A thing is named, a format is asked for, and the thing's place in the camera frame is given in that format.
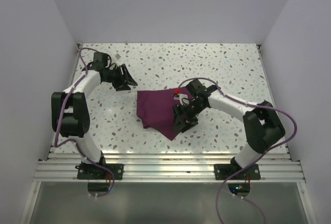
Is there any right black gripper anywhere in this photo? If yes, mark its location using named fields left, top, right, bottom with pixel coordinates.
left=173, top=100, right=206, bottom=133

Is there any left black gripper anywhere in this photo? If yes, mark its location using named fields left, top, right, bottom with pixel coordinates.
left=104, top=64, right=138, bottom=91

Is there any purple cloth mat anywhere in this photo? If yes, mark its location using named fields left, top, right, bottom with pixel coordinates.
left=137, top=88, right=179, bottom=140

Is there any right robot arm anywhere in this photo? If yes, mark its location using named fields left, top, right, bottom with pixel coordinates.
left=173, top=79, right=285, bottom=179

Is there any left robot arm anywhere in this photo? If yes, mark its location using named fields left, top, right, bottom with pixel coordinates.
left=51, top=49, right=138, bottom=179

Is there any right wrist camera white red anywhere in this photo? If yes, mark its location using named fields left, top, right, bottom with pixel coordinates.
left=173, top=88, right=190, bottom=105

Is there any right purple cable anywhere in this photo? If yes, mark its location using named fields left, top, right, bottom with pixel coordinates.
left=178, top=78, right=297, bottom=224

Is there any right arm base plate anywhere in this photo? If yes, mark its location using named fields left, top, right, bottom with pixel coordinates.
left=214, top=164, right=261, bottom=181

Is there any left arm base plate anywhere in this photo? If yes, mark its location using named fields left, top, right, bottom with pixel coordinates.
left=75, top=163, right=124, bottom=180

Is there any aluminium rail frame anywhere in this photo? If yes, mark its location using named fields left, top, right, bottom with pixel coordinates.
left=33, top=153, right=305, bottom=183

